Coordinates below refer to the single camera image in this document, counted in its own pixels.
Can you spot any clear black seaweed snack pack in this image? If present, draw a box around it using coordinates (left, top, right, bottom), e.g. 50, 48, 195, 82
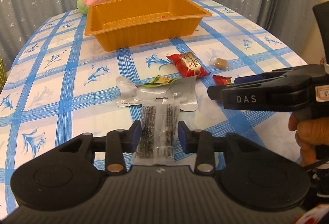
132, 98, 180, 166

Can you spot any silver foil snack pouch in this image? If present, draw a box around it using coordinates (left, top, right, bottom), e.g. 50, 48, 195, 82
115, 76, 198, 112

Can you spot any small red white candy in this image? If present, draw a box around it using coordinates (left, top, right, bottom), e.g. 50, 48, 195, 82
212, 75, 232, 86

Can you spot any large red snack packet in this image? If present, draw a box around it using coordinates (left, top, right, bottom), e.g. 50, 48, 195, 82
167, 52, 210, 78

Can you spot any person's right hand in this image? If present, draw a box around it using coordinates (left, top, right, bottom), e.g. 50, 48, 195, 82
288, 115, 329, 166

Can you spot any brown cube candy clear wrapper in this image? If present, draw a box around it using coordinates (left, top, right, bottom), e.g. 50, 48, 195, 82
209, 57, 229, 70

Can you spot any green yellow small wrapper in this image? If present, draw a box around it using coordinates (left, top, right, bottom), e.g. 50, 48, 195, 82
140, 75, 179, 88

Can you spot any blue checked tablecloth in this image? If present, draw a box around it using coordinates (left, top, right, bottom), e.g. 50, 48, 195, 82
1, 0, 304, 217

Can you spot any orange plastic tray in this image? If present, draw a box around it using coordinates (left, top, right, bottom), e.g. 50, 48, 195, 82
84, 0, 211, 52

